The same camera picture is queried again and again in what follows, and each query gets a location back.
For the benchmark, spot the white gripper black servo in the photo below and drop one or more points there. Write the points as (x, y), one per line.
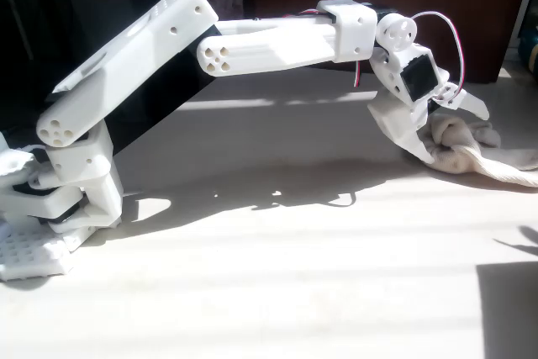
(397, 124)

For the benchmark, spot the white cloth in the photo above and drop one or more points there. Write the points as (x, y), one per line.
(458, 157)

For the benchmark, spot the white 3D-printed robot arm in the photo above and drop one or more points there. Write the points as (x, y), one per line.
(126, 64)

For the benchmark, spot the teal round object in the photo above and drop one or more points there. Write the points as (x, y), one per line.
(530, 45)

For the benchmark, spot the white frame strip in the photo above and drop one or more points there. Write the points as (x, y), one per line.
(518, 22)

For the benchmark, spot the white perforated base plate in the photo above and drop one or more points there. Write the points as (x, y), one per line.
(25, 256)

